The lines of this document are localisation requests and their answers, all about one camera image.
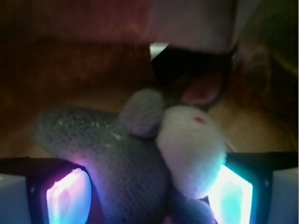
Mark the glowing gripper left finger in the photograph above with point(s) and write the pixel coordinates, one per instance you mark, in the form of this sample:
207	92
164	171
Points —
46	191

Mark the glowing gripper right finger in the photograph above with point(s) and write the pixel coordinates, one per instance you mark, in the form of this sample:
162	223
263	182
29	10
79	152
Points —
257	188

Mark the gray plush bunny toy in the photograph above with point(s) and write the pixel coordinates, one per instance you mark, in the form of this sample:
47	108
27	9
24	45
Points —
149	162

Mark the brown paper bag bin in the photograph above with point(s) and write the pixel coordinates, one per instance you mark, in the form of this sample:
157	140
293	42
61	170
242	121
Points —
238	59

